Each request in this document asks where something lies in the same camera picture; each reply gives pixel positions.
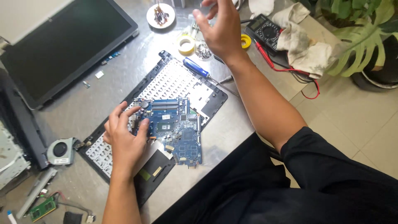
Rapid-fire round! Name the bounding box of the person's right hand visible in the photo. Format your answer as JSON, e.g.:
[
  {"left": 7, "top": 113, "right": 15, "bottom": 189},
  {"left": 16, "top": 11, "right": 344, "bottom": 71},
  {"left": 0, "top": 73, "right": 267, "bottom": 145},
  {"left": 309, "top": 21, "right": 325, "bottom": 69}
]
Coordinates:
[{"left": 192, "top": 0, "right": 250, "bottom": 65}]

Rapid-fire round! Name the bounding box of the person's left hand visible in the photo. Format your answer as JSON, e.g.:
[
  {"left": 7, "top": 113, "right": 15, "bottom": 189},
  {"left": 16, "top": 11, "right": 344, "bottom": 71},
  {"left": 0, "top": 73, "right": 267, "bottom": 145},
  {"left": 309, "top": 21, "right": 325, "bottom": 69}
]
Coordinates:
[{"left": 103, "top": 101, "right": 151, "bottom": 178}]

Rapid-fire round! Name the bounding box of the blue laptop motherboard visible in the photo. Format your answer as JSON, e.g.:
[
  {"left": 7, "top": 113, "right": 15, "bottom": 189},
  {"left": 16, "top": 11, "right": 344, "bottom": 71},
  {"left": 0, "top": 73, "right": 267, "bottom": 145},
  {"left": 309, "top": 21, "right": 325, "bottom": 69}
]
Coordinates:
[{"left": 129, "top": 97, "right": 203, "bottom": 170}]

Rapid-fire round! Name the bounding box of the small dish of screws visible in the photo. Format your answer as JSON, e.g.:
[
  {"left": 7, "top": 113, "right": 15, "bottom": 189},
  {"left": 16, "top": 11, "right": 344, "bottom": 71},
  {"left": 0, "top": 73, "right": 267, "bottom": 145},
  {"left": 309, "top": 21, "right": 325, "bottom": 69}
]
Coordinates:
[{"left": 195, "top": 43, "right": 214, "bottom": 61}]

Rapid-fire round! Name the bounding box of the black multimeter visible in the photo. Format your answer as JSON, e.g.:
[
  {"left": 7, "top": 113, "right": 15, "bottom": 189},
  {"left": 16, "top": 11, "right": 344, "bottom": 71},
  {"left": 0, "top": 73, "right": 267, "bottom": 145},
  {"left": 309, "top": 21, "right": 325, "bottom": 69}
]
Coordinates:
[{"left": 244, "top": 13, "right": 285, "bottom": 57}]

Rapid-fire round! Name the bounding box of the white tape roll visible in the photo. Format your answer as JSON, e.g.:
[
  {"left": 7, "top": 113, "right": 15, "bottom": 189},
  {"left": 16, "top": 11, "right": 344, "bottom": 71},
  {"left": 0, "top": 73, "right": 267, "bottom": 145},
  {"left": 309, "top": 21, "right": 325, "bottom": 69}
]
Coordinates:
[{"left": 177, "top": 34, "right": 196, "bottom": 56}]

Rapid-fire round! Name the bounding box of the red multimeter probe lead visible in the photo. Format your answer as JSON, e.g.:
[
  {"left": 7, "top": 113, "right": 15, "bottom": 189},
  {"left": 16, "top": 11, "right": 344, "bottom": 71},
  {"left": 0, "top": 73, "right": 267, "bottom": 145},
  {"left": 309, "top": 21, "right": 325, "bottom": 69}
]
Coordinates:
[{"left": 254, "top": 40, "right": 321, "bottom": 100}]

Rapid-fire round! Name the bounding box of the white rag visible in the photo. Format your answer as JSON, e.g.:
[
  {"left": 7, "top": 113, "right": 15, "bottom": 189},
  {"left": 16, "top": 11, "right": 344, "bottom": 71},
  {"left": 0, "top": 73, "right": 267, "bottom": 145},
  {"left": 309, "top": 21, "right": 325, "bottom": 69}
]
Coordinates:
[{"left": 248, "top": 0, "right": 276, "bottom": 20}]

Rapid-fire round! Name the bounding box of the grey laptop cooling fan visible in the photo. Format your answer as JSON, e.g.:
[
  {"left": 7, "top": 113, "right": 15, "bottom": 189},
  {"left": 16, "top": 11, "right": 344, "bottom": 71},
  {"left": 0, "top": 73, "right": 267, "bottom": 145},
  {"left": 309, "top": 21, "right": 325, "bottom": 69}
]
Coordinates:
[{"left": 46, "top": 137, "right": 77, "bottom": 166}]

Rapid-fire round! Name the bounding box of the white plate with metal parts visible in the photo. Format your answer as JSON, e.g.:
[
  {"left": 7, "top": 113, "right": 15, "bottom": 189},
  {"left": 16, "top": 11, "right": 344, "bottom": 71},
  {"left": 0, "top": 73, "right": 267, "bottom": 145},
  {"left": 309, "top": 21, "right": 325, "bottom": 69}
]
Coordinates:
[{"left": 146, "top": 2, "right": 176, "bottom": 30}]

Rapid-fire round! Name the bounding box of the black laptop keyboard case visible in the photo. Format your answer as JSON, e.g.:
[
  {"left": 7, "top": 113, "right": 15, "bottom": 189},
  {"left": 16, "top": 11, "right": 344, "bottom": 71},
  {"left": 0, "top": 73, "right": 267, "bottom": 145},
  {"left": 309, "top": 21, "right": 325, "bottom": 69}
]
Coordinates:
[{"left": 76, "top": 50, "right": 229, "bottom": 209}]

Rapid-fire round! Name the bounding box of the dirty white cloth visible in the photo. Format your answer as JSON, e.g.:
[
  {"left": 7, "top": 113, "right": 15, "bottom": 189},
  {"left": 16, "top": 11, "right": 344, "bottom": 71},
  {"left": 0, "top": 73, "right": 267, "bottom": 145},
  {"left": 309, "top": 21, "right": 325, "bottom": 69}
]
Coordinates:
[{"left": 271, "top": 2, "right": 336, "bottom": 79}]

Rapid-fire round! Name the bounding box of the black multimeter probe lead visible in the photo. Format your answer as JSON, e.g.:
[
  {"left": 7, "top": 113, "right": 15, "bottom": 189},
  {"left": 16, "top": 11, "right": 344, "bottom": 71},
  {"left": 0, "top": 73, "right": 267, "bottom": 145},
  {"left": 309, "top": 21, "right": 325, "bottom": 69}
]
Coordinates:
[{"left": 240, "top": 19, "right": 315, "bottom": 85}]

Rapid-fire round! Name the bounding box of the small black pad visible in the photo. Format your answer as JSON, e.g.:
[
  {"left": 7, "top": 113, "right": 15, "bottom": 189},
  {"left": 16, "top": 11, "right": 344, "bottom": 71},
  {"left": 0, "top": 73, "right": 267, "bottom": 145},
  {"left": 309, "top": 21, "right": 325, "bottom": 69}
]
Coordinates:
[{"left": 63, "top": 211, "right": 83, "bottom": 224}]

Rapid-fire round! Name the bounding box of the small blue circuit board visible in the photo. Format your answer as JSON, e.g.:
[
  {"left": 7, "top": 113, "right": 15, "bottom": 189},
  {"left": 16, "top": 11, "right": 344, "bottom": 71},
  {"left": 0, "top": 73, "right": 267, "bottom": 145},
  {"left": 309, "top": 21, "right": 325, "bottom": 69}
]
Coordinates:
[{"left": 100, "top": 51, "right": 121, "bottom": 66}]

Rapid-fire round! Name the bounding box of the silver plastic bar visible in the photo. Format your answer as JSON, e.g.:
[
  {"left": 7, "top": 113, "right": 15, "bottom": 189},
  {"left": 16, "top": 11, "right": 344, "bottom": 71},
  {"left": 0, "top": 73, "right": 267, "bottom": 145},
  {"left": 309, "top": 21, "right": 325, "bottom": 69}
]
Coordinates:
[{"left": 15, "top": 167, "right": 58, "bottom": 220}]

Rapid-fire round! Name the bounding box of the green memory module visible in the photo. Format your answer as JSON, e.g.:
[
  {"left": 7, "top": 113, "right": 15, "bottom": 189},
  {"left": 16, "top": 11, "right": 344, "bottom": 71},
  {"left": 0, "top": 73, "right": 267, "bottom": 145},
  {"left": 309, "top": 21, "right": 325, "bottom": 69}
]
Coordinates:
[{"left": 29, "top": 196, "right": 58, "bottom": 223}]

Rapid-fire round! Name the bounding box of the black laptop bottom cover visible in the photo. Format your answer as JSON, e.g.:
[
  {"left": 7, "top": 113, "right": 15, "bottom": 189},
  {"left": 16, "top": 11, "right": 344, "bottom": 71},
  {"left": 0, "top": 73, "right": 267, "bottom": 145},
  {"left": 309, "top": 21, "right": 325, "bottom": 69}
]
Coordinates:
[{"left": 0, "top": 68, "right": 51, "bottom": 170}]

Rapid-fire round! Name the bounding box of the silver metal drive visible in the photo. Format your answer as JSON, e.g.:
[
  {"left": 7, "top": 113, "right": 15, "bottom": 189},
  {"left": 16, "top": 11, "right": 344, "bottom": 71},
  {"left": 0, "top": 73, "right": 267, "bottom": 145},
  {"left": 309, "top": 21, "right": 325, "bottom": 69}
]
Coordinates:
[{"left": 0, "top": 121, "right": 32, "bottom": 191}]

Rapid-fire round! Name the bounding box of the black laptop screen panel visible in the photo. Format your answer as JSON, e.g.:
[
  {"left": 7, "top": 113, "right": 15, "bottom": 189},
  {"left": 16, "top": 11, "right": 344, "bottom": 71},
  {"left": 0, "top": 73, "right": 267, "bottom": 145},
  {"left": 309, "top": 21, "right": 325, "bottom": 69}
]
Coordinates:
[{"left": 0, "top": 0, "right": 139, "bottom": 110}]

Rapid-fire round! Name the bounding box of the green leafy plant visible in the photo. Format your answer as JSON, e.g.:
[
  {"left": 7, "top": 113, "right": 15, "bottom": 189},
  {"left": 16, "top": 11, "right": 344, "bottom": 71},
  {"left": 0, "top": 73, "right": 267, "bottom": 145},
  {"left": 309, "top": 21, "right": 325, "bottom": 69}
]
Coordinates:
[{"left": 292, "top": 0, "right": 398, "bottom": 77}]

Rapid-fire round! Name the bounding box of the dark plant pot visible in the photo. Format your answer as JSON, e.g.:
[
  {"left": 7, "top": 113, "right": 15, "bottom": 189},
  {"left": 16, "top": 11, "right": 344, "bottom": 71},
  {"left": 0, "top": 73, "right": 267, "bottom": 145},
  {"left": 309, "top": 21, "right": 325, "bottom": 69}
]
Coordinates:
[{"left": 351, "top": 34, "right": 398, "bottom": 91}]

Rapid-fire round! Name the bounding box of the person's black clothing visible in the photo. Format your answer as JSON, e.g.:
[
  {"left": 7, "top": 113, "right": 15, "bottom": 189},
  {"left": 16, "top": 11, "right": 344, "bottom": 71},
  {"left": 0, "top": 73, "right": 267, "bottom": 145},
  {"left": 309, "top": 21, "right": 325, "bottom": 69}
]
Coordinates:
[{"left": 152, "top": 126, "right": 398, "bottom": 224}]

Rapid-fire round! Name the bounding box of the blue handled screwdriver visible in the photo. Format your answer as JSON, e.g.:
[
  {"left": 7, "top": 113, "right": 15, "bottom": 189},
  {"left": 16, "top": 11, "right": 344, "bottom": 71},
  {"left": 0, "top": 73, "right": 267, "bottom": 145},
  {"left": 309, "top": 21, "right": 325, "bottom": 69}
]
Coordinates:
[{"left": 182, "top": 57, "right": 240, "bottom": 97}]

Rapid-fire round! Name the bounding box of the white connector with cable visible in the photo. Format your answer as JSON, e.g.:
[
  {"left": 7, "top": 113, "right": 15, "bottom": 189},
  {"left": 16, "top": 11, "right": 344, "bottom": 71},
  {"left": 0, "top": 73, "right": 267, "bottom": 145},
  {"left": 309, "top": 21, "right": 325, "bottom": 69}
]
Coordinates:
[{"left": 57, "top": 202, "right": 96, "bottom": 224}]

